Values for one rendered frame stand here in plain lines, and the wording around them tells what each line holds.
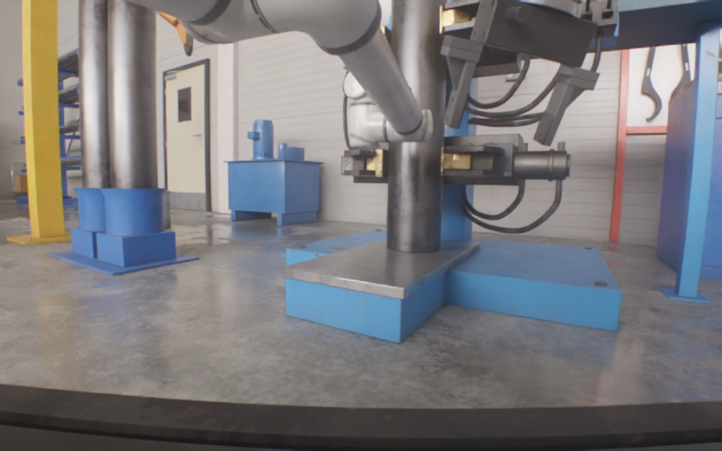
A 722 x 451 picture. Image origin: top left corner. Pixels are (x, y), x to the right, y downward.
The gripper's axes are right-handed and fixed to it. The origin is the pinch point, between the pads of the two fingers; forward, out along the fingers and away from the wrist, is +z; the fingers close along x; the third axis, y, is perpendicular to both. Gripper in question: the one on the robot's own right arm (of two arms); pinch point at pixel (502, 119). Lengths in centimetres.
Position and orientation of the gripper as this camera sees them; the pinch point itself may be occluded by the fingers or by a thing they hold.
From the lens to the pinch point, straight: 51.5
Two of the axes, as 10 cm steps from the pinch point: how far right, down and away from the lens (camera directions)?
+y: 0.8, 5.0, -8.6
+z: -1.8, 8.6, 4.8
